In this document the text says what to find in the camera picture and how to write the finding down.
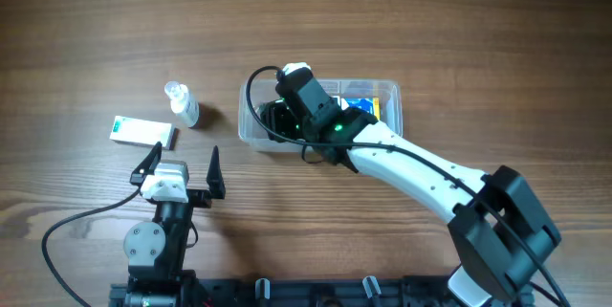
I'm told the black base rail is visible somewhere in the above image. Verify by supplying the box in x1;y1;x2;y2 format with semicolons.
109;276;463;307

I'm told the white dropper bottle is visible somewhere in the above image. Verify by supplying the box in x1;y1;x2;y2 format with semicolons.
164;81;200;127

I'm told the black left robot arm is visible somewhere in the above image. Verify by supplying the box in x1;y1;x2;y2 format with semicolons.
109;143;226;307

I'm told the white green medicine box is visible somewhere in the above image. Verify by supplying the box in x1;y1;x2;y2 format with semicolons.
109;116;175;149

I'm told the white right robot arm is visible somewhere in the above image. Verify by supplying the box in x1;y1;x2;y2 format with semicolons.
249;63;569;306

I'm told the clear plastic container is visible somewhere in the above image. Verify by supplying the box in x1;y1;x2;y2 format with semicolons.
238;78;404;153

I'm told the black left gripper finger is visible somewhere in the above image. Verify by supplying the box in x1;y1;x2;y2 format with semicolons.
206;145;225;190
131;142;163;178

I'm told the blue yellow VapoDrops packet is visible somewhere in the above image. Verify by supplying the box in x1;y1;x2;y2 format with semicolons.
339;97;381;120

